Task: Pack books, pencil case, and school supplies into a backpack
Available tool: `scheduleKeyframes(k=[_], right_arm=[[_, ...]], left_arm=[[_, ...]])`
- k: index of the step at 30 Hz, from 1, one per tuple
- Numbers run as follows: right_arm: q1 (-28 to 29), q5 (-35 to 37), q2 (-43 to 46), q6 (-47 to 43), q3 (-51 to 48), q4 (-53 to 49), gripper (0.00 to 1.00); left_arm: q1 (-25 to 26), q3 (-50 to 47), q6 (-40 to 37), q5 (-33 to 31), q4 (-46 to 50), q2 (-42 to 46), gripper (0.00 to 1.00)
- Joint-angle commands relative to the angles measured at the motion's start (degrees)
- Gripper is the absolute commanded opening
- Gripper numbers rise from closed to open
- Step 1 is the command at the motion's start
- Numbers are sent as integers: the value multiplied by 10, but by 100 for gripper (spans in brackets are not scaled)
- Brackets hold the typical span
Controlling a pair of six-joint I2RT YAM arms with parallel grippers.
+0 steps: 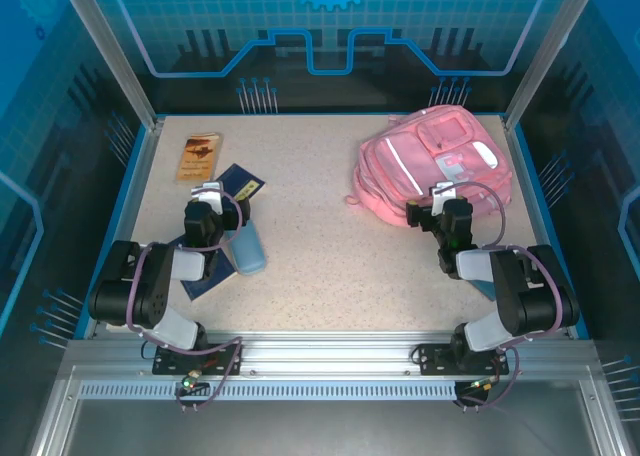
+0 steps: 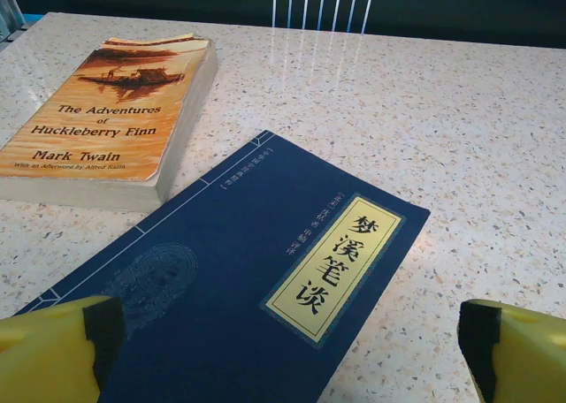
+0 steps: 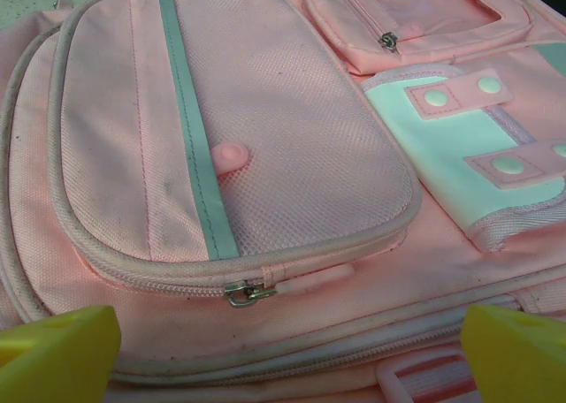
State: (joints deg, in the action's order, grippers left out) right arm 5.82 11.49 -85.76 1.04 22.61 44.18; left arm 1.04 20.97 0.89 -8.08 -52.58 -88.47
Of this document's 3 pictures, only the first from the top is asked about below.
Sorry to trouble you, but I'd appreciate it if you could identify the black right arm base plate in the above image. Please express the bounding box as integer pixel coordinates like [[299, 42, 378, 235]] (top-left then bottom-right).
[[417, 343, 511, 377]]

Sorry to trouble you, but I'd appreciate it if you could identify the orange cover paperback book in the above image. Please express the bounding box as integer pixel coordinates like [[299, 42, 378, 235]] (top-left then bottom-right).
[[174, 131, 225, 184]]

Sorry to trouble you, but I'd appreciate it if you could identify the slotted grey cable duct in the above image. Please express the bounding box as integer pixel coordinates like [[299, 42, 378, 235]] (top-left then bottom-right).
[[78, 381, 460, 402]]

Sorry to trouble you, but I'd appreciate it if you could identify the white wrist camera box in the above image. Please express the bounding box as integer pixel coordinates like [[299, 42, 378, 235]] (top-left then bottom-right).
[[190, 180, 225, 213], [430, 181, 457, 215]]

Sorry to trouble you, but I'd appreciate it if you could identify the aluminium mounting rail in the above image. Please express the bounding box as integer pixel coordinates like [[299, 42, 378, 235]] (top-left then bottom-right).
[[64, 331, 601, 377]]

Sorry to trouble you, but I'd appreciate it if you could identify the pink backpack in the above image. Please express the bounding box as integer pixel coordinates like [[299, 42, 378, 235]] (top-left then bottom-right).
[[345, 104, 514, 227]]

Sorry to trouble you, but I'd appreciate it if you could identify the aluminium frame post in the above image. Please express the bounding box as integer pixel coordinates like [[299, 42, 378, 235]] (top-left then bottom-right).
[[502, 0, 604, 131], [54, 0, 166, 131]]

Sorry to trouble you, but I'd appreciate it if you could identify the navy book yellow label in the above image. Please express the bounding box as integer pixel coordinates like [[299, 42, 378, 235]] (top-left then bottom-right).
[[167, 233, 236, 302], [212, 163, 266, 213]]

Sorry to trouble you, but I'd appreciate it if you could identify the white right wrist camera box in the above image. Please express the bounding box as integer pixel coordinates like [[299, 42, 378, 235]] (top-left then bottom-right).
[[430, 181, 457, 215]]

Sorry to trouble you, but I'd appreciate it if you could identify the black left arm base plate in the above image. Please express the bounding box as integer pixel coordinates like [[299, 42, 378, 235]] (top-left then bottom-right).
[[152, 343, 245, 377]]

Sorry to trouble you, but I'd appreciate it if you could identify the light blue pencil case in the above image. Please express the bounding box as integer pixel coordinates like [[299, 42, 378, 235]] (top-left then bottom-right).
[[227, 223, 268, 276]]

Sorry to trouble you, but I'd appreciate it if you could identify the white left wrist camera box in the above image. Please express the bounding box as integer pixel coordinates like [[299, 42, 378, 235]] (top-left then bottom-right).
[[190, 180, 225, 213]]

